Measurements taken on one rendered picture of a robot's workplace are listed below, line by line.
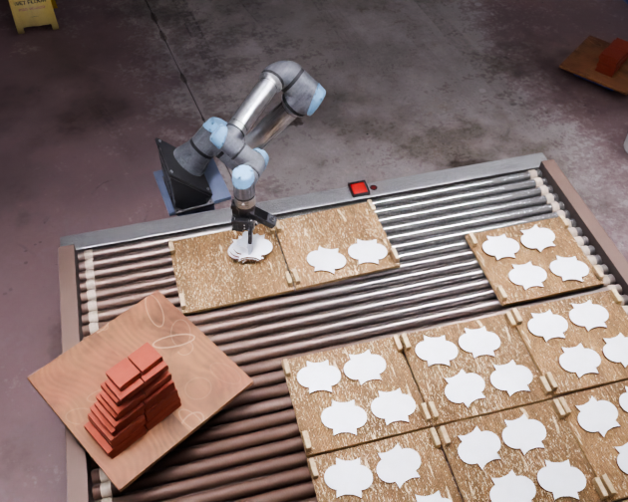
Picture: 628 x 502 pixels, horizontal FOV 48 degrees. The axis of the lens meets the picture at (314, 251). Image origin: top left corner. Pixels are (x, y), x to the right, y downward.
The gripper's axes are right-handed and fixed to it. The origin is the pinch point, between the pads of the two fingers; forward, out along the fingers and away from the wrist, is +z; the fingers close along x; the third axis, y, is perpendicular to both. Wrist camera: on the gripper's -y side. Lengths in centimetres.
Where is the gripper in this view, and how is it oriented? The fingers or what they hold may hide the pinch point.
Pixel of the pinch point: (253, 240)
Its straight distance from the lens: 266.9
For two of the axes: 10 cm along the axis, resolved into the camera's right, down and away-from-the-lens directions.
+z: -0.2, 6.5, 7.6
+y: -10.0, -0.7, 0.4
